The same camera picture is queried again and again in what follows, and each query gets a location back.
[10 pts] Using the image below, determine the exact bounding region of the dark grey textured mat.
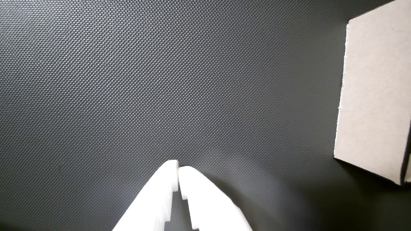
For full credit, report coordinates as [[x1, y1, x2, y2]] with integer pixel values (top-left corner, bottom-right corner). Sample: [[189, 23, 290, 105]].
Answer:
[[0, 0, 411, 231]]

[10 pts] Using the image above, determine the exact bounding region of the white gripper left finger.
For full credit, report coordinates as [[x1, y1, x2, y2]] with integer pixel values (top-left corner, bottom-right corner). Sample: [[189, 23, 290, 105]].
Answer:
[[112, 160, 179, 231]]

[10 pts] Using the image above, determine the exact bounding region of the small open cardboard box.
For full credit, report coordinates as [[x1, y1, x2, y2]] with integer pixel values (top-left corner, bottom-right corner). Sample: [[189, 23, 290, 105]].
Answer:
[[334, 0, 411, 186]]

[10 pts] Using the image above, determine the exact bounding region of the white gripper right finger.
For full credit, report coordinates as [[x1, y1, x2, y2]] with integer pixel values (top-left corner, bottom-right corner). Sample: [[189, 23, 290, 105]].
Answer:
[[179, 166, 253, 231]]

